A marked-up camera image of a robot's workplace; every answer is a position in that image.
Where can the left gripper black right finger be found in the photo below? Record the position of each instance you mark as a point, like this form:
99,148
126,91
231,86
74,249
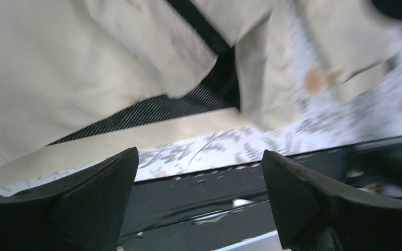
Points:
314,212

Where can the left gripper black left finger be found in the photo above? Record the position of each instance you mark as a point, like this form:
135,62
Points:
82,211

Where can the cream zip-up jacket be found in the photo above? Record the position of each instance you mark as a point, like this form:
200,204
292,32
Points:
65,65

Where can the floral patterned table cloth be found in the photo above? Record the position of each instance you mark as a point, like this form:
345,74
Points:
221,138

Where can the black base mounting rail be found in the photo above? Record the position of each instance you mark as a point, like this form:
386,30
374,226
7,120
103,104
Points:
229,208

